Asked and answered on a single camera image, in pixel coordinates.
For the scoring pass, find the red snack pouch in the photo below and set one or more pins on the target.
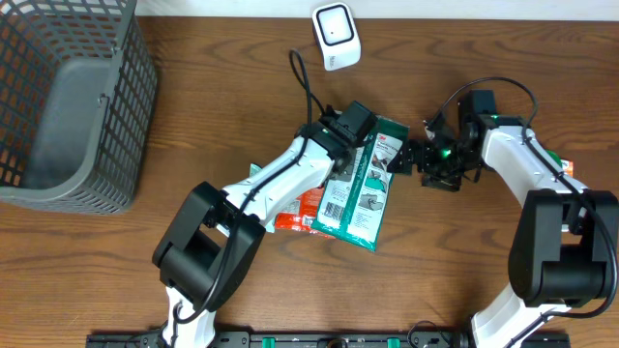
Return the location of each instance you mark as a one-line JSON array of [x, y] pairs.
[[300, 214]]

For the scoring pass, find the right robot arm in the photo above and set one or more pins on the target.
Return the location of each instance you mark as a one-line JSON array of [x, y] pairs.
[[563, 261]]

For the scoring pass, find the grey plastic mesh basket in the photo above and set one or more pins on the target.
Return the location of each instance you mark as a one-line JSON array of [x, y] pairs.
[[78, 91]]

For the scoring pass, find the white barcode scanner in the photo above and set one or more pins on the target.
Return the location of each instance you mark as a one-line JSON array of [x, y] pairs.
[[337, 37]]

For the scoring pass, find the pale green wet wipes pack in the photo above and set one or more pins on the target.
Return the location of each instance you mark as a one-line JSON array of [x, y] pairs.
[[254, 169]]

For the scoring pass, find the green 3M gloves package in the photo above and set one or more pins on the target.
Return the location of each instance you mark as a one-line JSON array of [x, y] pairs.
[[353, 211]]

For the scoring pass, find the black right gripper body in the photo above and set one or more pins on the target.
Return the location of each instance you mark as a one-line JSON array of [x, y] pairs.
[[445, 164]]

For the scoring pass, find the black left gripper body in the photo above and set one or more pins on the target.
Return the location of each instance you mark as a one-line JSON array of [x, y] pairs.
[[351, 161]]

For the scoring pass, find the orange snack packet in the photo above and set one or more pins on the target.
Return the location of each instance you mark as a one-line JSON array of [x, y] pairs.
[[568, 167]]

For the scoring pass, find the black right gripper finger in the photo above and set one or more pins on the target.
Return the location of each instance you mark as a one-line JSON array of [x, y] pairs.
[[400, 166], [404, 152]]

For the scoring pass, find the green-lidded seasoning jar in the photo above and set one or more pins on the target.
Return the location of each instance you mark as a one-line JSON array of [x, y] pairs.
[[555, 157]]

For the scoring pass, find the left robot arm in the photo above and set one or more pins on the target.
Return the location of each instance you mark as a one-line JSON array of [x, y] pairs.
[[207, 250]]

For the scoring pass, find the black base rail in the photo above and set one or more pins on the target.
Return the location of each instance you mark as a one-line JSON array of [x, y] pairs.
[[278, 340]]

